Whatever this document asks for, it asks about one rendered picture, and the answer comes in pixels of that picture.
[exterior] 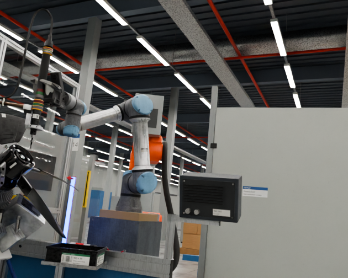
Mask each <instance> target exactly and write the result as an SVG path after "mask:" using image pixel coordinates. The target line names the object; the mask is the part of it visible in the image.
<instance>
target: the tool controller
mask: <svg viewBox="0 0 348 278"><path fill-rule="evenodd" d="M241 192H242V175H231V174H213V173H195V172H186V173H184V174H182V175H180V217H184V218H195V219H200V220H211V221H222V222H232V223H238V221H239V219H240V217H241Z"/></svg>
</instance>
